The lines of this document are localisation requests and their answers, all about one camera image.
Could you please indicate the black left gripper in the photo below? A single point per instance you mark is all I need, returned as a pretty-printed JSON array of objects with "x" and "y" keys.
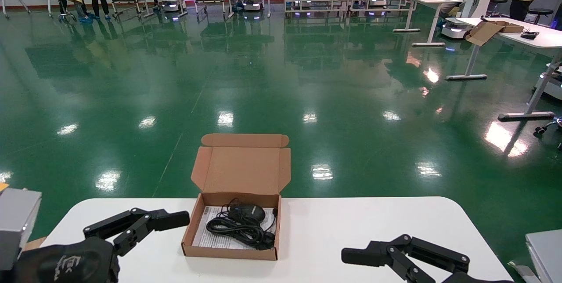
[{"x": 66, "y": 263}]

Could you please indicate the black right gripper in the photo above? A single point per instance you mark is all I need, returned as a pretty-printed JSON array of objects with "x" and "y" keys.
[{"x": 465, "y": 279}]

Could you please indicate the brown cardboard storage box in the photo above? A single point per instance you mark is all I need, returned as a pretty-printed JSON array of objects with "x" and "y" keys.
[{"x": 241, "y": 168}]

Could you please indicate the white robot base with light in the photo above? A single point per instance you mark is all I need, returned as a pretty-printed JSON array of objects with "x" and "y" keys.
[
  {"x": 253, "y": 5},
  {"x": 171, "y": 5},
  {"x": 554, "y": 89}
]

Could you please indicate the white printed paper manual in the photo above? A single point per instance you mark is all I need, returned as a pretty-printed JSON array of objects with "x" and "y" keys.
[{"x": 206, "y": 239}]

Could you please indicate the wooden board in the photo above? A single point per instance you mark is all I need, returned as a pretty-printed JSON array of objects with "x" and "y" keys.
[{"x": 36, "y": 243}]

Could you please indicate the light grey flat strip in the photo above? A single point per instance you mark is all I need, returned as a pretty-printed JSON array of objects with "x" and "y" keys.
[{"x": 520, "y": 270}]

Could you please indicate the chair base with casters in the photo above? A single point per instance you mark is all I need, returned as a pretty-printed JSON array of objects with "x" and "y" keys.
[{"x": 542, "y": 130}]

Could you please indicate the wheeled metal stool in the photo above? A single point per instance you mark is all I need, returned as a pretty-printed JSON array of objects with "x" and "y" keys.
[{"x": 66, "y": 16}]

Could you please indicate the round black stool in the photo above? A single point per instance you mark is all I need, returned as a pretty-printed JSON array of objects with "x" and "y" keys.
[
  {"x": 541, "y": 11},
  {"x": 498, "y": 0}
]

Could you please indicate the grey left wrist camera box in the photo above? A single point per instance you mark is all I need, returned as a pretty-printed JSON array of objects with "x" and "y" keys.
[{"x": 17, "y": 221}]

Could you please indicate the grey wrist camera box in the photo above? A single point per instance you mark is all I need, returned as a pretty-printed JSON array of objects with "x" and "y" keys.
[
  {"x": 17, "y": 221},
  {"x": 546, "y": 256}
]

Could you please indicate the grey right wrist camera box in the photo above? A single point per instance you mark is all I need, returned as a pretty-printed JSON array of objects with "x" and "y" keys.
[{"x": 546, "y": 256}]

